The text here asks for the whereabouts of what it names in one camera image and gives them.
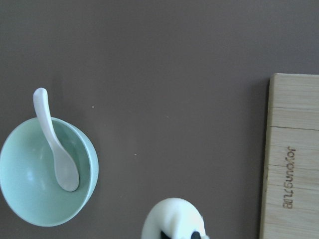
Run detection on light green bowl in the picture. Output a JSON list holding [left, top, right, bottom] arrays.
[[0, 118, 99, 227]]

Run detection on white ceramic spoon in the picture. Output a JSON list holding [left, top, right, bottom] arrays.
[[33, 88, 79, 192]]

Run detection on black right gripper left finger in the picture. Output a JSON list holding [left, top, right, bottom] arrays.
[[160, 231, 171, 239]]

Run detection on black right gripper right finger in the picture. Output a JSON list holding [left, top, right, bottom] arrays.
[[191, 231, 201, 239]]

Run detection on bamboo cutting board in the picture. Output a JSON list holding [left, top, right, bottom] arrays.
[[260, 73, 319, 239]]

